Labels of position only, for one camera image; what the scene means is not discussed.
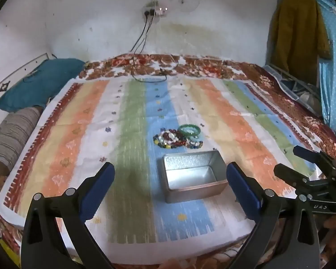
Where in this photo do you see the person's right hand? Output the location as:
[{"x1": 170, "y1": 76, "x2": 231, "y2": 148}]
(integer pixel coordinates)
[{"x1": 323, "y1": 215, "x2": 336, "y2": 232}]

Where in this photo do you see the mustard yellow garment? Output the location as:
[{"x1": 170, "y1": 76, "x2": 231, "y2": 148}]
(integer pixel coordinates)
[{"x1": 269, "y1": 0, "x2": 332, "y2": 77}]

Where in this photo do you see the green jade bangle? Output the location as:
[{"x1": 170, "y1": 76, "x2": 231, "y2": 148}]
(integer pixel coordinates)
[{"x1": 178, "y1": 124, "x2": 201, "y2": 139}]

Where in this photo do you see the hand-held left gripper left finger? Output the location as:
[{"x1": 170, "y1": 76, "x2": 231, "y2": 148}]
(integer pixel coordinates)
[{"x1": 21, "y1": 162, "x2": 115, "y2": 269}]

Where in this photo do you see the pastel striped cloth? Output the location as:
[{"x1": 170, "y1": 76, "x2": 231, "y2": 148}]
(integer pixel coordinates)
[{"x1": 0, "y1": 77, "x2": 325, "y2": 257}]

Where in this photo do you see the multicolour bead bracelet with cross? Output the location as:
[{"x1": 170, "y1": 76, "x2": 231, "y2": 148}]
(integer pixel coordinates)
[{"x1": 185, "y1": 138, "x2": 204, "y2": 149}]

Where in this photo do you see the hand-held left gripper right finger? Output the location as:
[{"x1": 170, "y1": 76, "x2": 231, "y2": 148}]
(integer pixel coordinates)
[{"x1": 226, "y1": 162, "x2": 321, "y2": 269}]

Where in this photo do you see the grey striped cushion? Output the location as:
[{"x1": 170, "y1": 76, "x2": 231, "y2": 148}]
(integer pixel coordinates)
[{"x1": 0, "y1": 106, "x2": 44, "y2": 176}]

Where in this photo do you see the brown floral blanket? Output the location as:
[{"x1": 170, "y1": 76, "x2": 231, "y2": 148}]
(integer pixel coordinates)
[{"x1": 0, "y1": 53, "x2": 336, "y2": 269}]

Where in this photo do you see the white headboard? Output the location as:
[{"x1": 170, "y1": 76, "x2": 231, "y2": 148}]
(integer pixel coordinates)
[{"x1": 0, "y1": 52, "x2": 50, "y2": 113}]

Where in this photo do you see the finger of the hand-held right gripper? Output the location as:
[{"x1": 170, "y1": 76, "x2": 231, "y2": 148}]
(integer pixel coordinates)
[
  {"x1": 293, "y1": 145, "x2": 336, "y2": 178},
  {"x1": 273, "y1": 164, "x2": 310, "y2": 196}
]

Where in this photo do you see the wall power socket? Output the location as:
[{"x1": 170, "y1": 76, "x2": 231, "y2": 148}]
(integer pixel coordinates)
[{"x1": 140, "y1": 1, "x2": 168, "y2": 17}]

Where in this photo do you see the black and yellow bead bracelet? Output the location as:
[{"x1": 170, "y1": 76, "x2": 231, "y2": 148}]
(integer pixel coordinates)
[{"x1": 153, "y1": 130, "x2": 187, "y2": 150}]

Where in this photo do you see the teal pillow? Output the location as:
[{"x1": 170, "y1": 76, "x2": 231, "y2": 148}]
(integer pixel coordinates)
[{"x1": 0, "y1": 58, "x2": 86, "y2": 112}]

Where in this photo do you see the blue dotted rabbit cloth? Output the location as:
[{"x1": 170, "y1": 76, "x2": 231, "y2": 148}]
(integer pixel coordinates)
[{"x1": 286, "y1": 0, "x2": 336, "y2": 136}]

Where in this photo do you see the rectangular metal tin box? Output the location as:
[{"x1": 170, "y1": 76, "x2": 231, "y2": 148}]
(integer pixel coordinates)
[{"x1": 156, "y1": 150, "x2": 229, "y2": 204}]

